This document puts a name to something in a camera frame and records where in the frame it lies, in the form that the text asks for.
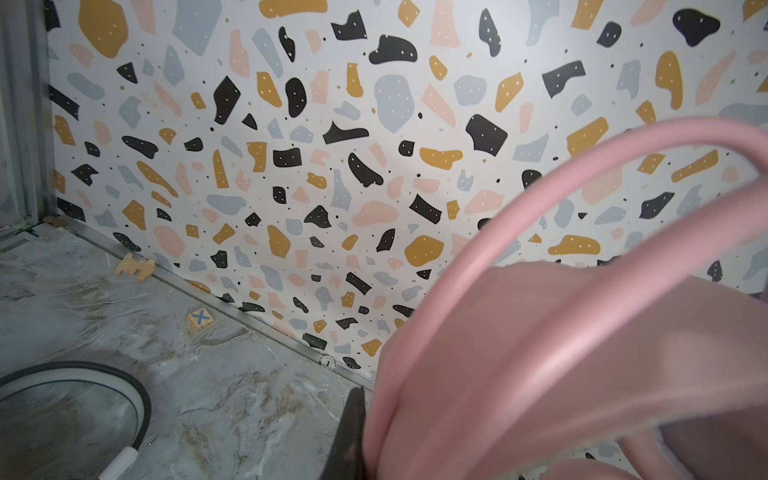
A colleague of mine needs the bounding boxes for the white black headphones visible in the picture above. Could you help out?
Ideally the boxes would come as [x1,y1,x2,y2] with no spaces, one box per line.
[1,360,152,479]

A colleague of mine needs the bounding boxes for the wooden jigsaw piece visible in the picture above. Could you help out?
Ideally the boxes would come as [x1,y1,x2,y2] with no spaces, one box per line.
[114,252,156,283]

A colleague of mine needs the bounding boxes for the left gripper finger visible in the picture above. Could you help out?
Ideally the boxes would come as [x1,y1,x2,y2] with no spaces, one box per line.
[319,387,367,480]

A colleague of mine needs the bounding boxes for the wooden tile blue cross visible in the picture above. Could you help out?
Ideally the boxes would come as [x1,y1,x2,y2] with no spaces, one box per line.
[186,307,215,332]

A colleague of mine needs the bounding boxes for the pink headphones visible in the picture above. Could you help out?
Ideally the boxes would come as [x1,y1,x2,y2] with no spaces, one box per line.
[362,117,767,479]

